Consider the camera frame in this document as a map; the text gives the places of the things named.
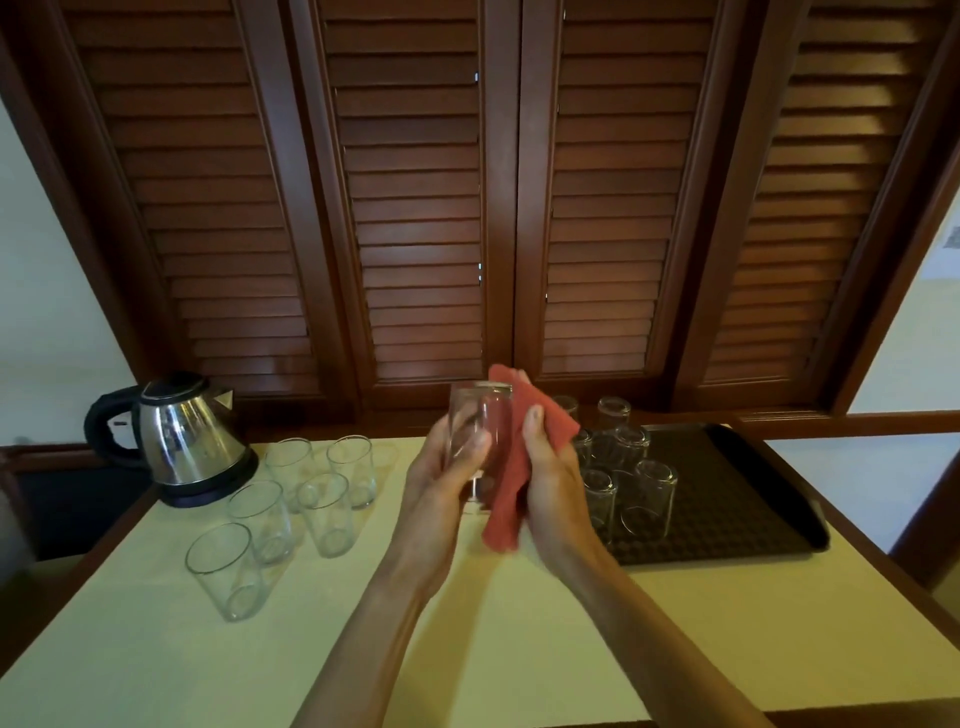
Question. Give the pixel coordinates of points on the person's left hand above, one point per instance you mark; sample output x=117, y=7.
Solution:
x=435, y=525

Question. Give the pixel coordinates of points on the person's right hand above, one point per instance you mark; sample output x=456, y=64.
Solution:
x=566, y=525

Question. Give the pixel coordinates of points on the red cloth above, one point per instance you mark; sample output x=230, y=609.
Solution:
x=502, y=517

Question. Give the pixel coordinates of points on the group of clear glasses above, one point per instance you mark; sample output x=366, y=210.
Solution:
x=326, y=517

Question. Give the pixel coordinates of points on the dark brown textured tray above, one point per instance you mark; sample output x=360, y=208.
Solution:
x=742, y=502

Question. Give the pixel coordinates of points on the person's right forearm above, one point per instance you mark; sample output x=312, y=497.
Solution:
x=667, y=660

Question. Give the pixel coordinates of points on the person's left forearm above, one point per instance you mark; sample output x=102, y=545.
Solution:
x=352, y=667

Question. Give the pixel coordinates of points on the steel electric kettle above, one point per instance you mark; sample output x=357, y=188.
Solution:
x=184, y=442
x=217, y=491

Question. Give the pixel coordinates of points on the brown louvered wooden shutter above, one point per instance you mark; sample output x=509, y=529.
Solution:
x=615, y=187
x=412, y=187
x=814, y=187
x=206, y=187

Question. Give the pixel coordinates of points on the white paper notice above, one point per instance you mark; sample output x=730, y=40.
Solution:
x=945, y=255

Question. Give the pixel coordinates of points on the brown wooden wall rail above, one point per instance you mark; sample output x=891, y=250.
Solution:
x=855, y=426

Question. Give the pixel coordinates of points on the brown wooden door frame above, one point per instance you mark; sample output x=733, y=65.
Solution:
x=930, y=525

